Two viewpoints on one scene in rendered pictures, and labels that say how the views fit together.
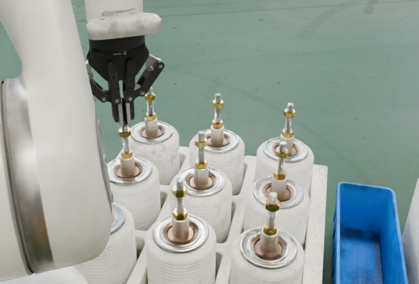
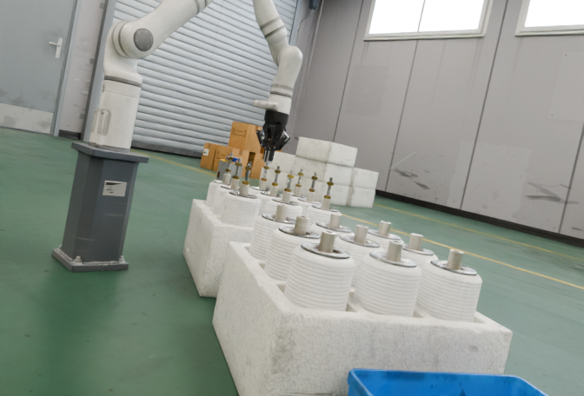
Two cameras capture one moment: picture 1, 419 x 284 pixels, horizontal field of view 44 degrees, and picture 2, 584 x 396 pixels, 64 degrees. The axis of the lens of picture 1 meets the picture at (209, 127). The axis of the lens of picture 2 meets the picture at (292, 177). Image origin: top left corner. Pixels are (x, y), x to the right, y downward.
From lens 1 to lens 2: 1.21 m
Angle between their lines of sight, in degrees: 61
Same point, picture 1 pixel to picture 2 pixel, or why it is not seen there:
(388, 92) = not seen: outside the picture
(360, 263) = not seen: hidden behind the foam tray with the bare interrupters
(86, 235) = (124, 36)
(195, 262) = (222, 192)
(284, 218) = (270, 204)
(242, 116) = not seen: hidden behind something
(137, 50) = (278, 126)
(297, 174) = (314, 214)
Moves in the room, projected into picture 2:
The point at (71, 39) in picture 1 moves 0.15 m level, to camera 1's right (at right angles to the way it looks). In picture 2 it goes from (151, 17) to (169, 8)
